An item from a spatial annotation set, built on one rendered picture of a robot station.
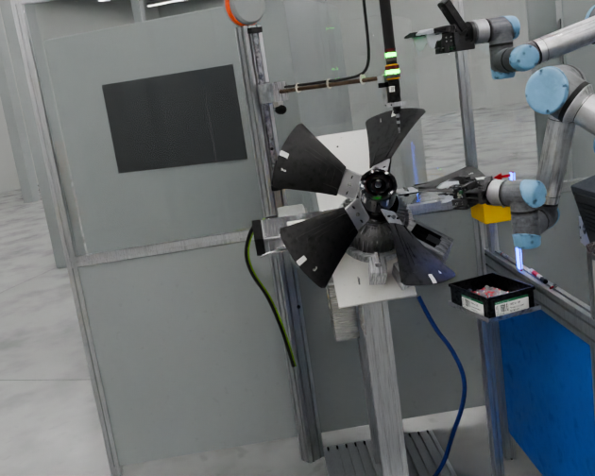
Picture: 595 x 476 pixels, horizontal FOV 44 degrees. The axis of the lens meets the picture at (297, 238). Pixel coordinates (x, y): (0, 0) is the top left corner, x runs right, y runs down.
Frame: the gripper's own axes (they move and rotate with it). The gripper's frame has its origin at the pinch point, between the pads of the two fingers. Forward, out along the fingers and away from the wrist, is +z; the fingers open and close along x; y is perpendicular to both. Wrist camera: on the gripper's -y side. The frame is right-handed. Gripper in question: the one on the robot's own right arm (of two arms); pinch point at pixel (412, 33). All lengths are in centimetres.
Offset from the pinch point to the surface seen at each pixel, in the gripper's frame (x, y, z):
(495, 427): -16, 128, -8
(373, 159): 11.8, 37.8, 13.3
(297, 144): 16, 29, 37
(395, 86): -2.0, 15.1, 8.3
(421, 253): -15, 66, 11
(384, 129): 16.5, 29.2, 6.5
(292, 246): -6, 58, 49
